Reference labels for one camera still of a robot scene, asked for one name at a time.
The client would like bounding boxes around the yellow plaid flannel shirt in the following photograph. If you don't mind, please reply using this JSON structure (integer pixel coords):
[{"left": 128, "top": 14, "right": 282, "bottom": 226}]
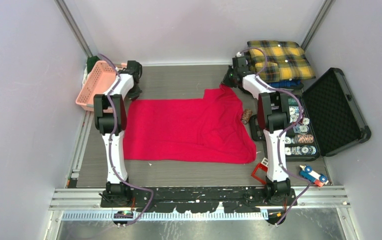
[{"left": 246, "top": 40, "right": 316, "bottom": 83}]

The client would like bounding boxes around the red garment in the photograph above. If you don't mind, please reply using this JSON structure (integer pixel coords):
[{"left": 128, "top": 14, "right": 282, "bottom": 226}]
[{"left": 123, "top": 85, "right": 257, "bottom": 164}]

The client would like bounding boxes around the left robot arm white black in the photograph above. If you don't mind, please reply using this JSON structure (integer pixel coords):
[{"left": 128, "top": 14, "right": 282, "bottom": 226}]
[{"left": 93, "top": 60, "right": 143, "bottom": 207}]

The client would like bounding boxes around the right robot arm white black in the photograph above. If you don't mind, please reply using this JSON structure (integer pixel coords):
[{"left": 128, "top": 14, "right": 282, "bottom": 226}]
[{"left": 222, "top": 55, "right": 291, "bottom": 205}]

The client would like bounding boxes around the pink plastic laundry basket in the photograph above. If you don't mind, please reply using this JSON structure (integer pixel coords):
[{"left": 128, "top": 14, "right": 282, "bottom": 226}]
[{"left": 75, "top": 60, "right": 134, "bottom": 112}]

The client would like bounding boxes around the brown poker chip roll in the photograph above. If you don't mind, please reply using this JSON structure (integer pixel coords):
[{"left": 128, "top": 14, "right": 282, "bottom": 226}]
[{"left": 241, "top": 108, "right": 253, "bottom": 125}]

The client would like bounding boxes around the green and white cloth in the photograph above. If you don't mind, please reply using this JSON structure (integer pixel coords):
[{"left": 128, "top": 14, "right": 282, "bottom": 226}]
[{"left": 83, "top": 55, "right": 100, "bottom": 80}]

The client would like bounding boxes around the blue plaid folded shirt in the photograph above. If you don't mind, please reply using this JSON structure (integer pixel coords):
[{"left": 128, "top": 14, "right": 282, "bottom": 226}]
[{"left": 269, "top": 79, "right": 304, "bottom": 90}]

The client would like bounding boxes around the black foam-lined carrying case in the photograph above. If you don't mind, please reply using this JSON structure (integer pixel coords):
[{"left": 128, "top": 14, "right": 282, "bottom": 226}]
[{"left": 249, "top": 67, "right": 372, "bottom": 163}]

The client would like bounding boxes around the blue toy figure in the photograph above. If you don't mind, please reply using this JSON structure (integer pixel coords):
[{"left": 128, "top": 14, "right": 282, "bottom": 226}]
[{"left": 299, "top": 165, "right": 329, "bottom": 187}]

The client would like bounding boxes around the red plastic frame block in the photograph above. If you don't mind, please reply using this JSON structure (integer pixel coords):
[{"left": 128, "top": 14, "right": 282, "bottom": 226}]
[{"left": 250, "top": 157, "right": 269, "bottom": 186}]

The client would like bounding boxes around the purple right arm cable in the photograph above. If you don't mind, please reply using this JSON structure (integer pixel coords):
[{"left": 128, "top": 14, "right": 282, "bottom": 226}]
[{"left": 235, "top": 46, "right": 312, "bottom": 227}]

